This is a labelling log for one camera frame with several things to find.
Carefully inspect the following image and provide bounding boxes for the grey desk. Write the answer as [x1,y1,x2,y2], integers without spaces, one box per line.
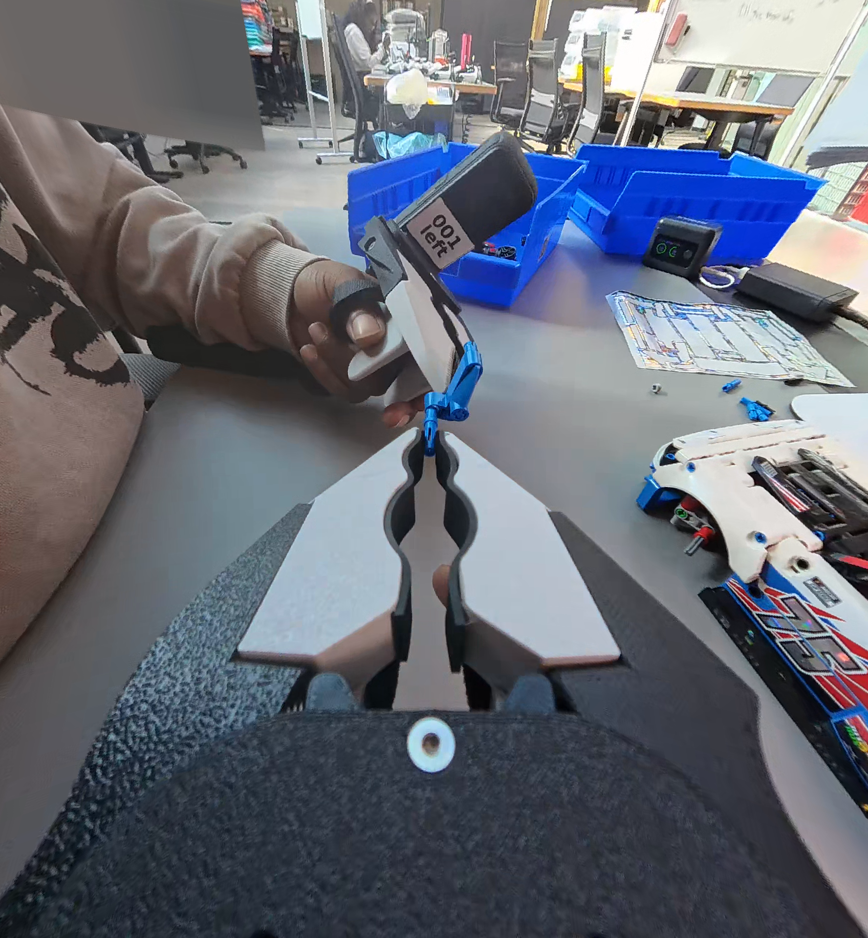
[0,207,868,938]

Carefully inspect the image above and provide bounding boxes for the black office chair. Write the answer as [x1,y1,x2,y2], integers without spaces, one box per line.
[327,15,381,164]
[518,37,567,151]
[572,29,615,151]

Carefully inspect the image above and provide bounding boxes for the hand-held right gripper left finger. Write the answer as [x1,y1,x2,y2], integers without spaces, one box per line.
[236,427,431,710]

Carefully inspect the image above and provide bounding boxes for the person's beige sweatshirt torso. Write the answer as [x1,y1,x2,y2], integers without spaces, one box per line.
[0,99,149,704]

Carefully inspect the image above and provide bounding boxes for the black power adapter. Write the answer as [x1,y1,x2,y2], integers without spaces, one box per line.
[735,261,860,323]

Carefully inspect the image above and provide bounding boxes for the wide blue storage bin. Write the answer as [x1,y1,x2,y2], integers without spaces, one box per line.
[569,143,827,266]

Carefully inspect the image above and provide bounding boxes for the toy car box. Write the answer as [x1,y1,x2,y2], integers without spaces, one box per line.
[801,44,868,224]

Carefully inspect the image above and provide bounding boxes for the wooden office table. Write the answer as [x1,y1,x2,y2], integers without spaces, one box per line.
[562,79,796,148]

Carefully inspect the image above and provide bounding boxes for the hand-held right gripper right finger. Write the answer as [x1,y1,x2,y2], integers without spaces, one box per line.
[434,428,620,706]

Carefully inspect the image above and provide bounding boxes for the blue angled brick beam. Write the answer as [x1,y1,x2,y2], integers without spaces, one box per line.
[423,341,484,425]

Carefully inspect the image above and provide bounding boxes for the brick race car model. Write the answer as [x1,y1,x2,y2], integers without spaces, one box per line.
[637,419,868,832]

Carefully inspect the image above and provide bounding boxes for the stack of coloured cloths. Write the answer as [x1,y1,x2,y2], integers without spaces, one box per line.
[242,0,274,54]

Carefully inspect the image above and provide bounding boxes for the stack of clear storage boxes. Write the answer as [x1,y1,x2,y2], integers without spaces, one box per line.
[566,7,662,82]

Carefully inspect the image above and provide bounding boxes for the person's left forearm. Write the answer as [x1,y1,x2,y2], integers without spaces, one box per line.
[75,135,332,356]

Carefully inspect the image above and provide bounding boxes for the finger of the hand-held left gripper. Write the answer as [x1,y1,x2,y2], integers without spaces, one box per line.
[386,260,460,398]
[440,297,479,362]

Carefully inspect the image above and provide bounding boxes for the person's left hand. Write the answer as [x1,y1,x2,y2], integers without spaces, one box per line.
[289,256,424,430]

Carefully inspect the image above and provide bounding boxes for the grey office chair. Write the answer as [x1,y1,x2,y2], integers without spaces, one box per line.
[122,352,183,408]

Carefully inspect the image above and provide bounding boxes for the large whiteboard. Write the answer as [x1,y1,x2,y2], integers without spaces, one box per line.
[657,0,868,74]

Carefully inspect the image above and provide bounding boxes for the printed sticker sheet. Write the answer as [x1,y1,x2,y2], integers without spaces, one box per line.
[606,289,854,388]

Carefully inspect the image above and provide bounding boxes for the black power bank with display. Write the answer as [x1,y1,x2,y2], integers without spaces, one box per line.
[641,216,723,278]

